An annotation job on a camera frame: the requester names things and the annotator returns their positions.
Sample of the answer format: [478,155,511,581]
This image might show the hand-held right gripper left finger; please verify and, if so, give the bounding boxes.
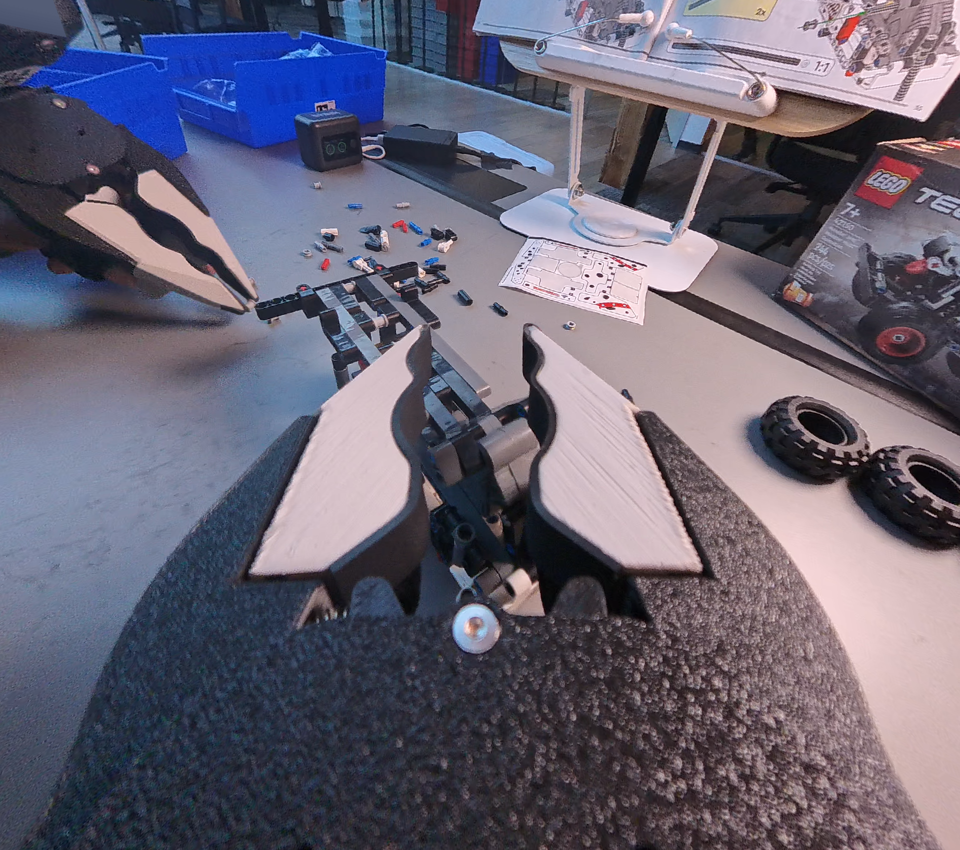
[246,326,436,587]

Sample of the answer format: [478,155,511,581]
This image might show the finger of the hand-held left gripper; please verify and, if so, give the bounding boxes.
[63,188,253,316]
[135,161,261,299]

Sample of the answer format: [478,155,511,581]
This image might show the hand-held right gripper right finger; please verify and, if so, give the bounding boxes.
[521,324,706,581]

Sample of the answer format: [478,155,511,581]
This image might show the toy vehicle chassis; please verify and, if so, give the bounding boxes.
[255,263,541,611]

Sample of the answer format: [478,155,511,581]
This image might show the grey desk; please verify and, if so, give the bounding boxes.
[0,63,960,850]

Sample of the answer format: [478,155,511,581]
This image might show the black desk mat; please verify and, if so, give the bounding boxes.
[368,146,571,218]

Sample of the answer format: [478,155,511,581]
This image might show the person's left hand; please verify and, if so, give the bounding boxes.
[38,248,169,299]

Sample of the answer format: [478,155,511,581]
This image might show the blue plastic bin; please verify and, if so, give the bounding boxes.
[23,48,189,158]
[143,30,388,149]

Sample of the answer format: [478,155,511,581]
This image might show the black box device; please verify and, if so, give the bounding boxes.
[294,101,364,172]

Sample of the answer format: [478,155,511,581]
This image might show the pile of small building parts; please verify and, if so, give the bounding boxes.
[297,198,511,319]

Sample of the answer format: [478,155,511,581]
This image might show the white sticker sheet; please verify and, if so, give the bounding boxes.
[500,239,651,326]

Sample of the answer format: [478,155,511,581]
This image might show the black power adapter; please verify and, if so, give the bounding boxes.
[380,123,460,166]

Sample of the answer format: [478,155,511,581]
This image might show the white paper sheets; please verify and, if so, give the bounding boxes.
[458,131,556,176]

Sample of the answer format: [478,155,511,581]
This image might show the metal storage rack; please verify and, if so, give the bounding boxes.
[368,0,519,94]

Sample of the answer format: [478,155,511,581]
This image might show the toy truck cardboard box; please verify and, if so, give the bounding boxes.
[777,138,960,416]

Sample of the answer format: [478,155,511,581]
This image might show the white book stand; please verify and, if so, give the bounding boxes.
[533,33,781,251]

